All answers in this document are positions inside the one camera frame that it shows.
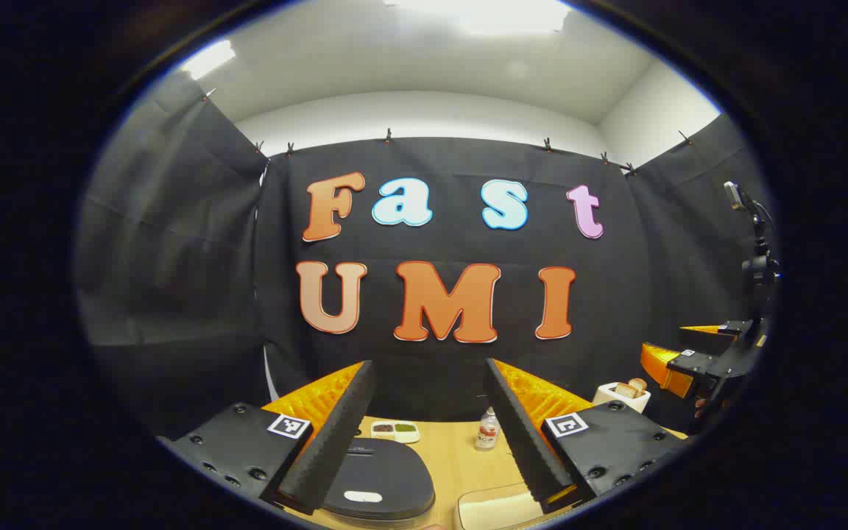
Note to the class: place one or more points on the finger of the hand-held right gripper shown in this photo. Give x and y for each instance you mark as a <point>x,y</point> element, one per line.
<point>663,368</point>
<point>733,327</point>

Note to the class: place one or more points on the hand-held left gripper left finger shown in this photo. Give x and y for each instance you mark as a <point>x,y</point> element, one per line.
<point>328,442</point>

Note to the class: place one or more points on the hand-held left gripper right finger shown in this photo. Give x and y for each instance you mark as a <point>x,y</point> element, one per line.
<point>527,442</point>

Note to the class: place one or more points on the dark grey rice cooker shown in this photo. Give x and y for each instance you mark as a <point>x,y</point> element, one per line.
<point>387,471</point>

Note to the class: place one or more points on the clear plastic rice container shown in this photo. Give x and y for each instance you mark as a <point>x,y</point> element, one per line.
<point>497,508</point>

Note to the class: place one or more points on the toasted bread slice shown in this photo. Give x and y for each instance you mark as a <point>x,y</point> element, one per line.
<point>624,389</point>
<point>640,383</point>

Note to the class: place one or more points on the clear drink bottle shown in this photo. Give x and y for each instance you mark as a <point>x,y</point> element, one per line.
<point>486,434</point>

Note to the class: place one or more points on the white toaster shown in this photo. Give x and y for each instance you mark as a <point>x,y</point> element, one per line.
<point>619,403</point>

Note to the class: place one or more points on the white divided sauce dish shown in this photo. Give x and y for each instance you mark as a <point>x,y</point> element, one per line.
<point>394,431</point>

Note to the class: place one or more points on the row of black cloth clips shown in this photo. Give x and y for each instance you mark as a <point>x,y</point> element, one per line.
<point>388,136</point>

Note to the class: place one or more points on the ceiling light panel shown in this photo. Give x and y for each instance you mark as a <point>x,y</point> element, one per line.
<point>497,13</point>
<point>209,59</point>

